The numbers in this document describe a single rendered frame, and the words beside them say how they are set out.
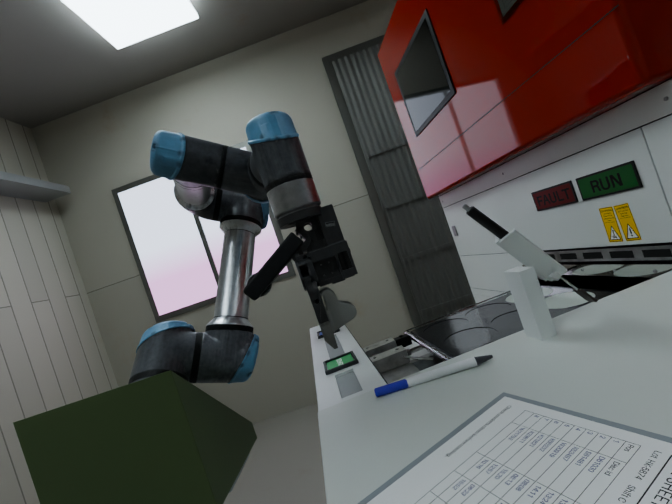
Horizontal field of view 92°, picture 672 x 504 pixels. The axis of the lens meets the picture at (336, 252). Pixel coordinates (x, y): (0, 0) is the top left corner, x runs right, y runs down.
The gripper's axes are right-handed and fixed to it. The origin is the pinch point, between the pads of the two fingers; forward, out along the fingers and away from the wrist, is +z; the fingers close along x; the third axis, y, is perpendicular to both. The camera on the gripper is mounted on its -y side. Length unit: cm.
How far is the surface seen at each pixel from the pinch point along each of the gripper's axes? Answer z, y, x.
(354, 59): -158, 94, 208
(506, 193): -13, 58, 33
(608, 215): -2, 58, 6
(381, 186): -52, 81, 210
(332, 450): 4.9, -2.9, -19.2
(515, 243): -6.7, 24.2, -14.6
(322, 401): 5.5, -3.3, -6.6
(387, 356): 10.8, 10.2, 15.4
